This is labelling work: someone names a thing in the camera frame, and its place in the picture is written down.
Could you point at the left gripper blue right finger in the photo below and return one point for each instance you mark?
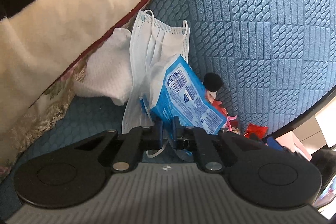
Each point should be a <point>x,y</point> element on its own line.
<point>177,134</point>

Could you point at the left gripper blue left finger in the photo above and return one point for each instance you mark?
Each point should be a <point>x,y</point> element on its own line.
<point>158,134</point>

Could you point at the blue wet wipes pack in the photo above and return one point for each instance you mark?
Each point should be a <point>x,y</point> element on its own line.
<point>171,89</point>

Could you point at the small red doll packet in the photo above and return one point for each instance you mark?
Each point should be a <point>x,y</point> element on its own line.
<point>219,106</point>

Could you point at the red foil snack packet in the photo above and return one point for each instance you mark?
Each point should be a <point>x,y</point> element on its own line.
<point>258,131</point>

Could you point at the white textured cloth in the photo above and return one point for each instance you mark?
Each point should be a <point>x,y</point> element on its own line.
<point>108,70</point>

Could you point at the white surgical face mask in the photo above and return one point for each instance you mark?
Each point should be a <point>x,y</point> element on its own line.
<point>151,41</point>

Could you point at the pink feather bird toy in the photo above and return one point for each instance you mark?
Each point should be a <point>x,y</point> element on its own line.
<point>229,119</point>

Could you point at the panda plush toy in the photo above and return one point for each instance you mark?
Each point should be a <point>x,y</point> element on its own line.
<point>212,83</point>

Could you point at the floral sofa cover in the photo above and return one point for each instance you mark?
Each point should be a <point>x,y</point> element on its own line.
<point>42,116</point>

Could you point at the pink cardboard box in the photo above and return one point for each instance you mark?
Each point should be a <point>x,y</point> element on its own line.
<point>290,141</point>

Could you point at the beige folding chair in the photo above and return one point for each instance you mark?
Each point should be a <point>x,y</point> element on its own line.
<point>316,130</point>

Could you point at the red black white blanket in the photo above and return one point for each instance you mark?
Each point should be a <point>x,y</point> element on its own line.
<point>42,39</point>

